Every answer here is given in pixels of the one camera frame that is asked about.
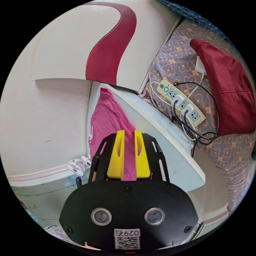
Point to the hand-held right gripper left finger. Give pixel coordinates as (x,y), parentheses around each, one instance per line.
(116,160)

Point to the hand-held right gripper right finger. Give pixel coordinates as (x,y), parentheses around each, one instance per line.
(142,166)

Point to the pink short sleeve shirt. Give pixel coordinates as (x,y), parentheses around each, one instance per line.
(108,120)

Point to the small white fan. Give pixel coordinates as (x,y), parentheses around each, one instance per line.
(87,160)
(76,166)

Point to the white flat board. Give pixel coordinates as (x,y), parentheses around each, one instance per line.
(174,158)

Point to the white plug adapter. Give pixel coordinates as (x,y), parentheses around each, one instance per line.
(189,109)
(179,99)

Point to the cream power strip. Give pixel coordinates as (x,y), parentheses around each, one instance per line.
(197,116)

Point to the dark red garment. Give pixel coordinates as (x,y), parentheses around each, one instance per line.
(226,86)

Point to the white charger block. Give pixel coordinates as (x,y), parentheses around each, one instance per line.
(199,65)

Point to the bed with flower printed sheet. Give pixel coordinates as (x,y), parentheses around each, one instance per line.
(178,54)

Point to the white headboard with red stripe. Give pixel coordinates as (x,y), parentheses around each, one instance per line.
(66,40)

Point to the blue patterned quilt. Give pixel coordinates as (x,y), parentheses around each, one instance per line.
(192,14)

